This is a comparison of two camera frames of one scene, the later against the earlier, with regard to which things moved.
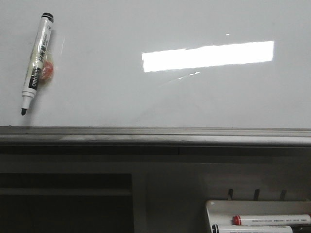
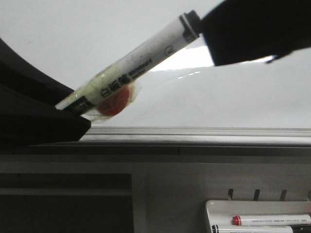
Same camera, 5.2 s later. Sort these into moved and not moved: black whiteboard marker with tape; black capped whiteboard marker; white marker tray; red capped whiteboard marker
Moved: black whiteboard marker with tape
Not moved: red capped whiteboard marker; black capped whiteboard marker; white marker tray
